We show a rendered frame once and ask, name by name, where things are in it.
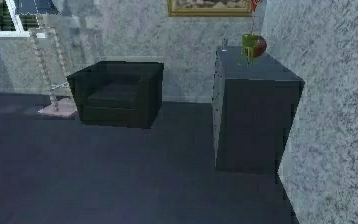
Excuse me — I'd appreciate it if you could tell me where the white framed window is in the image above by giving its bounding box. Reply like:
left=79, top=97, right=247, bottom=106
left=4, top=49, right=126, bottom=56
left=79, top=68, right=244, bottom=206
left=0, top=0, right=48, bottom=39

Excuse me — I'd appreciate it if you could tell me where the black armchair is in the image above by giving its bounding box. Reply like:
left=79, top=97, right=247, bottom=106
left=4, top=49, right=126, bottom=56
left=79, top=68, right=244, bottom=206
left=66, top=60, right=165, bottom=130

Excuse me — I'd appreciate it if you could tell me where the floor lamp with blue shade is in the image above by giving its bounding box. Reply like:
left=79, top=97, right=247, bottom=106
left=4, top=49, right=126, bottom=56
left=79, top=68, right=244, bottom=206
left=13, top=0, right=79, bottom=119

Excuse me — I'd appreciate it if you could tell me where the dark grey cabinet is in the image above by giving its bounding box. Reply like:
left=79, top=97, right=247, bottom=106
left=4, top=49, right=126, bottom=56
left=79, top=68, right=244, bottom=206
left=212, top=45, right=306, bottom=175

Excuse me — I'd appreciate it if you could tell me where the house plant in brown pot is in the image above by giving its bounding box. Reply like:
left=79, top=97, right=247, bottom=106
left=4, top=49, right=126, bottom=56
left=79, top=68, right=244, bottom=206
left=238, top=0, right=268, bottom=69

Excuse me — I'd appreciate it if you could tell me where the gold framed picture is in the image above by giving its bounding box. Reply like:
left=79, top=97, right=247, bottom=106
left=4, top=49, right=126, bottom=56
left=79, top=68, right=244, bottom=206
left=167, top=0, right=255, bottom=18

